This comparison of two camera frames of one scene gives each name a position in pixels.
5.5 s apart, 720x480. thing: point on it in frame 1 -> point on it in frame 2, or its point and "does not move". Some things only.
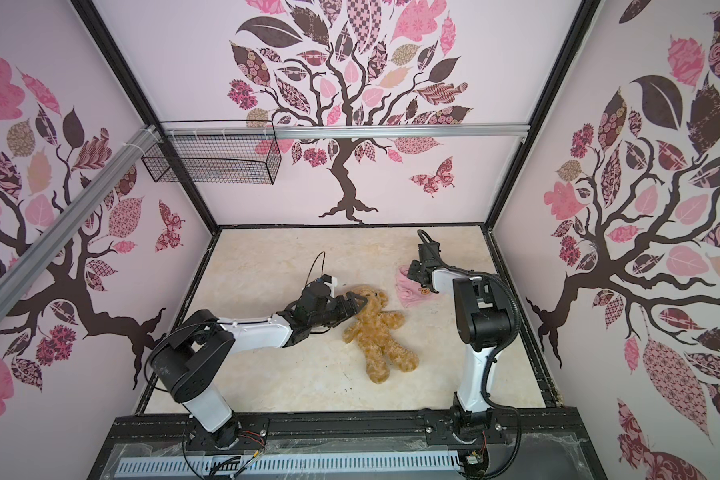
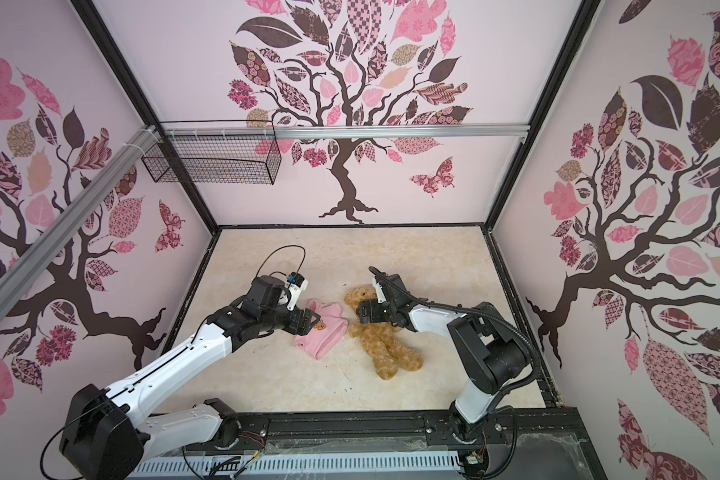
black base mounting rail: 339,431 does not move
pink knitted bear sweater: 411,293 -> 326,331
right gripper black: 424,276 -> 369,310
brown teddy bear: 374,332 does not move
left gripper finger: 345,315 -> 300,329
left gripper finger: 350,304 -> 308,314
